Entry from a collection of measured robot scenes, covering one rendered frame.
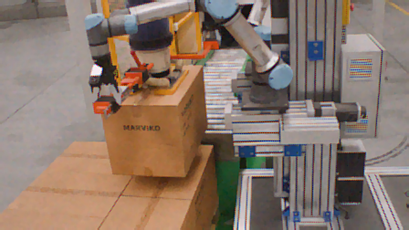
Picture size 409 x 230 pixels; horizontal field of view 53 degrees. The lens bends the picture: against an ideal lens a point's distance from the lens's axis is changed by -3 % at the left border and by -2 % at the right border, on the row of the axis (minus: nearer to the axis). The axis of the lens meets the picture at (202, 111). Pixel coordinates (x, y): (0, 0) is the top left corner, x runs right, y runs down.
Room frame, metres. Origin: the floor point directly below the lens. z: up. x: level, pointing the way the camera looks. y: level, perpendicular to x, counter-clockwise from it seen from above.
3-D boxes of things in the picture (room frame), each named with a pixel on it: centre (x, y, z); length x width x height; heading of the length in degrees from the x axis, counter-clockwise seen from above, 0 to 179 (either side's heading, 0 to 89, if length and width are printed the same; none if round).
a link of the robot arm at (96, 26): (1.60, 0.37, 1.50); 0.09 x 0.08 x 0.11; 104
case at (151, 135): (2.17, 0.24, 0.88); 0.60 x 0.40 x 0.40; 166
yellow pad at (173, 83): (2.15, 0.14, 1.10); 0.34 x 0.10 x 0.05; 166
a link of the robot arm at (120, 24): (1.64, 0.28, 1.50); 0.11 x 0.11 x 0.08; 14
